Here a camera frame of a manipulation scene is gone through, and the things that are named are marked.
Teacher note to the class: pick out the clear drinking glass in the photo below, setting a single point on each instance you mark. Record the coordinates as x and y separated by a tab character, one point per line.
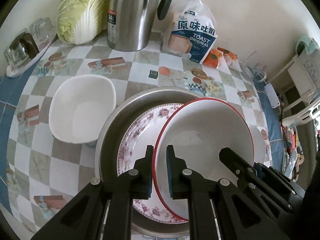
42	32

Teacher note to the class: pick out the white rectangular device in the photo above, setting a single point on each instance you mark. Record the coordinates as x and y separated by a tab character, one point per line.
272	96

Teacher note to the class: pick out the colourful clutter pile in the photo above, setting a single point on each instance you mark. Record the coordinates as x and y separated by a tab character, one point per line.
293	155

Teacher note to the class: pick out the toast bread bag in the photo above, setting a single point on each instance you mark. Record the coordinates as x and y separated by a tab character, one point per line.
191	33

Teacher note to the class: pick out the stainless steel round tray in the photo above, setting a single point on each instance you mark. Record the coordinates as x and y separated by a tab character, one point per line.
109	140

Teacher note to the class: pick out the white round shallow plate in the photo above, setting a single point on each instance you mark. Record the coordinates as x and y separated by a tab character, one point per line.
258	144

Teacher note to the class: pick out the clear glass pitcher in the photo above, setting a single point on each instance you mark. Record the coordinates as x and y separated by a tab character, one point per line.
254	68

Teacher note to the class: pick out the floral pink rimmed plate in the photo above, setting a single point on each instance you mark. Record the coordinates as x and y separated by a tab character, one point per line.
142	132

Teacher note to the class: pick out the dark glass cup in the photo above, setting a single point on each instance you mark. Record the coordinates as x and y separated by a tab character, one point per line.
22	48

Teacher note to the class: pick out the stainless steel thermos jug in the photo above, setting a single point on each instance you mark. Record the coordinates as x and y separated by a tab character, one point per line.
130	22

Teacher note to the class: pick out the white saucer tray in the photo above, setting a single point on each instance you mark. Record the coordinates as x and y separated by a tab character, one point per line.
12	72

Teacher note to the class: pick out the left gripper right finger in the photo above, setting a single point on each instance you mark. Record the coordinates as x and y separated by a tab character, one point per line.
217	209

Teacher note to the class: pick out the strawberry bowl red rim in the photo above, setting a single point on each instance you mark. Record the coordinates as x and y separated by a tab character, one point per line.
198	131

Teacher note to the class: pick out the white square bowl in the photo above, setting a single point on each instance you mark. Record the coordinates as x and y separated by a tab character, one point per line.
80	107

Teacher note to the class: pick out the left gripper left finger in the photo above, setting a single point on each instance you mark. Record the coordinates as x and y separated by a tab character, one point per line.
102	211

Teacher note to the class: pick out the orange snack packet right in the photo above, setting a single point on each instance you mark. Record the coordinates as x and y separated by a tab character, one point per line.
231	59

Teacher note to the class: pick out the napa cabbage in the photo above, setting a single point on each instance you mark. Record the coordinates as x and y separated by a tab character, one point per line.
79	21

